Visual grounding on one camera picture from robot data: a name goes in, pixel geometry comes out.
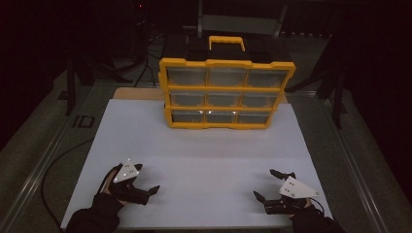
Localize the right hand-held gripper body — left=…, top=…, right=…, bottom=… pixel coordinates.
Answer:
left=263, top=176, right=322, bottom=216

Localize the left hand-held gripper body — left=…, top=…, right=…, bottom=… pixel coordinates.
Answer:
left=108, top=157, right=152, bottom=206

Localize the clear plastic drawer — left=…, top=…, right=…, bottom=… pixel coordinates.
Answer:
left=205, top=111, right=238, bottom=124

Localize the yellow black organizer cabinet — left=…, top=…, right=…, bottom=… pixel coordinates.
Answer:
left=157, top=34, right=296, bottom=131

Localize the person's right hand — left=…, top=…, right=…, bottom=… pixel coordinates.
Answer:
left=288, top=202, right=325, bottom=225

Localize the person's left hand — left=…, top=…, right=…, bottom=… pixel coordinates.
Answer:
left=94, top=181, right=129, bottom=208

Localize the white table sheet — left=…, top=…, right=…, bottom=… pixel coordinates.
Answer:
left=60, top=98, right=333, bottom=230

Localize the grid of clear drawers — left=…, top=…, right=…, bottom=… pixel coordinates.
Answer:
left=166, top=67, right=289, bottom=125

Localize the black metal stand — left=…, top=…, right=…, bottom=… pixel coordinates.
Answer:
left=285, top=35, right=349, bottom=130
left=62, top=52, right=134, bottom=117

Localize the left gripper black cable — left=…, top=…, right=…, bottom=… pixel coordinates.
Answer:
left=96, top=164, right=123, bottom=195

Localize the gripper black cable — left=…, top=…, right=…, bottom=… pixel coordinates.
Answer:
left=96, top=164, right=123, bottom=195
left=310, top=197, right=326, bottom=215

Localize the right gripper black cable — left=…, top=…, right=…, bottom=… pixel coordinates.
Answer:
left=310, top=197, right=326, bottom=215

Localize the aluminium floor rail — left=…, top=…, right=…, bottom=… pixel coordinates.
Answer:
left=319, top=96, right=395, bottom=233
left=0, top=93, right=95, bottom=233

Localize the black floor cable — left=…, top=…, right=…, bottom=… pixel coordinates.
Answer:
left=40, top=137, right=95, bottom=229

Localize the grey metal frame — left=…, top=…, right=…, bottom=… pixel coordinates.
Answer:
left=196, top=0, right=289, bottom=41

